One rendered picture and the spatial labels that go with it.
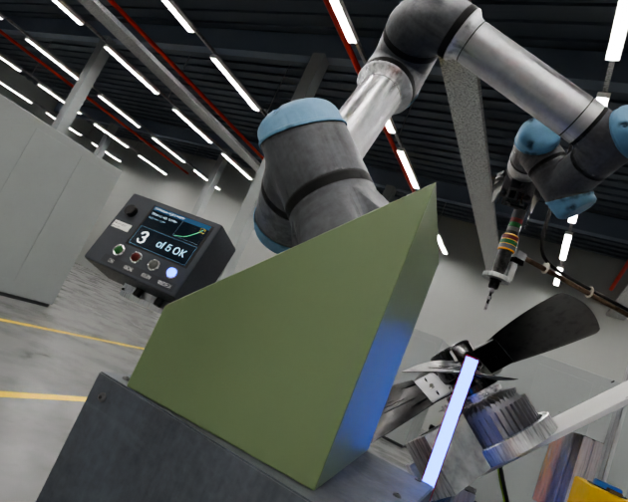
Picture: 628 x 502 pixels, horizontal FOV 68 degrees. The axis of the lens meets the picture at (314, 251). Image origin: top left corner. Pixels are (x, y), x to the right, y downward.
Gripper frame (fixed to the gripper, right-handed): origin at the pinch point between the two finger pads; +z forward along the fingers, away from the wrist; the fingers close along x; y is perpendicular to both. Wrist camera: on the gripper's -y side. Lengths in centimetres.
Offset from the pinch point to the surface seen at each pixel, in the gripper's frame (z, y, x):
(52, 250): 386, 78, -544
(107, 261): -37, 55, -75
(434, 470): -29, 66, 1
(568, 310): 2.2, 24.1, 19.6
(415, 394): 11, 57, -7
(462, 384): -29, 51, 1
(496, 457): 3, 62, 14
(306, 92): 513, -314, -350
